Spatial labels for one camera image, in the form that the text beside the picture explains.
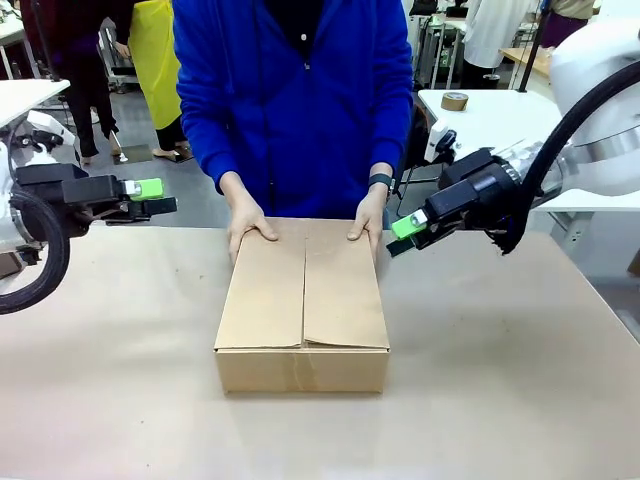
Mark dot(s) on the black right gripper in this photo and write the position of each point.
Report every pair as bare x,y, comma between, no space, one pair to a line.
480,192

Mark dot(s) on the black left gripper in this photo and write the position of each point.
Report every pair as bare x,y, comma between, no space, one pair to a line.
92,192

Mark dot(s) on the brown cardboard box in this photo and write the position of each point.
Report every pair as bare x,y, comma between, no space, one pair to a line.
300,300

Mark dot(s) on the person's left forearm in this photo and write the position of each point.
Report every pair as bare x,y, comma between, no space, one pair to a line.
392,135

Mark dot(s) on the person's right forearm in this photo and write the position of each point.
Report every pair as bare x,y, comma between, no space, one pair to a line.
210,150

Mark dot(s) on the person's left hand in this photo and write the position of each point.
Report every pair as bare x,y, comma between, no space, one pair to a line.
372,215

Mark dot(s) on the person's right hand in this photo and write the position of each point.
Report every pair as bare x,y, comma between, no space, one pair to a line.
247,220

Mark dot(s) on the black wrist watch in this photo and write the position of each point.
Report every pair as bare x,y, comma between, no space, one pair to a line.
381,180

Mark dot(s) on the person in dark clothes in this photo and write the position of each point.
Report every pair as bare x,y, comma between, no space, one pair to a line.
85,85

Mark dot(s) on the person in yellow apron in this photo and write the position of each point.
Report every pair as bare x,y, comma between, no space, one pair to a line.
157,65

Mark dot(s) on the brown packing tape roll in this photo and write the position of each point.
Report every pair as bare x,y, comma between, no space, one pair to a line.
454,102

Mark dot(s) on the white table with tape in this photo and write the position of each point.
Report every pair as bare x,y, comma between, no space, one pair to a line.
500,120

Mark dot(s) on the white side table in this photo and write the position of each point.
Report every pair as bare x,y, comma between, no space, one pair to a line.
25,100

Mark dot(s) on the person in blue jacket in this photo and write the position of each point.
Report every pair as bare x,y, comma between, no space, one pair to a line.
295,110

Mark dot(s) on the wooden work table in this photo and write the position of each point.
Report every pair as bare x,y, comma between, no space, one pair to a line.
530,62

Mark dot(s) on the person in white coat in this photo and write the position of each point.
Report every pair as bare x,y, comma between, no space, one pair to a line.
492,35

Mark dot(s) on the black stand pole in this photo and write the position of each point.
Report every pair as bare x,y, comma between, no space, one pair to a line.
531,45

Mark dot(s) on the person in purple skirt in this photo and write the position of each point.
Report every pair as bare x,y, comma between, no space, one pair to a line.
567,22

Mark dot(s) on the dark floor base plate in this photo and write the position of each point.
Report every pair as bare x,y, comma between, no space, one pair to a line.
134,153

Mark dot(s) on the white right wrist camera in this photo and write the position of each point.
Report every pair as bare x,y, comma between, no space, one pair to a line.
440,140

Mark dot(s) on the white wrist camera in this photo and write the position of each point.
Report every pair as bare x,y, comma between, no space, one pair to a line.
440,140
50,131

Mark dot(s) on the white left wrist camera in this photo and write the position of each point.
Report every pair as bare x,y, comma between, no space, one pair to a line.
50,131

